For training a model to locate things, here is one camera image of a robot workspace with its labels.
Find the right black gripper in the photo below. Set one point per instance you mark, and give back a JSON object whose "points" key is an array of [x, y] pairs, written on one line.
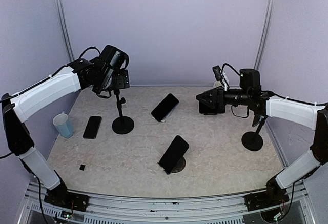
{"points": [[217, 95]]}

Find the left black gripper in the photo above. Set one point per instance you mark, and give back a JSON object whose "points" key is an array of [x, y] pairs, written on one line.
{"points": [[123, 81]]}

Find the black tall stand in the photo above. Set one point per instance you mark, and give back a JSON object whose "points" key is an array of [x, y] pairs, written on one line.
{"points": [[252, 140], [123, 124]]}

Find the silver folding phone stand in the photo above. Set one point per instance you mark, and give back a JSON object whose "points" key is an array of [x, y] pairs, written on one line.
{"points": [[168, 115]]}

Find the black phone from tall stand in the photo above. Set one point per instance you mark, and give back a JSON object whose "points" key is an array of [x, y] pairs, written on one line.
{"points": [[92, 127]]}

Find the black round base phone stand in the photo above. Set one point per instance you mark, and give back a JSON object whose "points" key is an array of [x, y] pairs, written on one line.
{"points": [[172, 165]]}

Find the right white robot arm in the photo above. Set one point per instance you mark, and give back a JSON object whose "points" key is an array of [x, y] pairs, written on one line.
{"points": [[267, 104]]}

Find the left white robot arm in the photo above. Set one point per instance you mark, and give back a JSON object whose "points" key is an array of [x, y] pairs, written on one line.
{"points": [[98, 73]]}

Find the black phone landscape back right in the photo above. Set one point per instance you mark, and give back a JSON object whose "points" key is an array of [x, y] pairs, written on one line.
{"points": [[209, 111]]}

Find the phone on right tall stand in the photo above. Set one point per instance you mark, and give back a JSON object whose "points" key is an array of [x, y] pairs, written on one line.
{"points": [[256, 120]]}

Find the white cup back right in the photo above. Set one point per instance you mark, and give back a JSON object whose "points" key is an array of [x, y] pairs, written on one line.
{"points": [[217, 84]]}

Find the light blue cup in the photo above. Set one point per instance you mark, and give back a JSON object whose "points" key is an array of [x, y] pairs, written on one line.
{"points": [[63, 125]]}

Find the small black clip piece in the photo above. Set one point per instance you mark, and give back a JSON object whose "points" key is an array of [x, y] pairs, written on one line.
{"points": [[82, 167]]}

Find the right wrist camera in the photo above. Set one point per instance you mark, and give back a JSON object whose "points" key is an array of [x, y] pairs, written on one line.
{"points": [[220, 75]]}

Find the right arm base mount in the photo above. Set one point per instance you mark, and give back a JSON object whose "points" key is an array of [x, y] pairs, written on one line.
{"points": [[262, 200]]}

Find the left aluminium corner post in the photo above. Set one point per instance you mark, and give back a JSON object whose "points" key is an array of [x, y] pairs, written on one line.
{"points": [[64, 29]]}

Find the aluminium corner post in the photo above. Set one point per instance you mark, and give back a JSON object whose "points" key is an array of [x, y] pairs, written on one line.
{"points": [[64, 29], [264, 34]]}

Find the aluminium front rail frame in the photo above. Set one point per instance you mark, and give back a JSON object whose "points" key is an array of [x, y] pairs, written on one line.
{"points": [[231, 208]]}

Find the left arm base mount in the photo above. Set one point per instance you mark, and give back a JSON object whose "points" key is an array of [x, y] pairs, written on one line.
{"points": [[72, 201]]}

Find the right aluminium corner post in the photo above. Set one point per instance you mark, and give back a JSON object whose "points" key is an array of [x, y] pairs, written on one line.
{"points": [[264, 34]]}

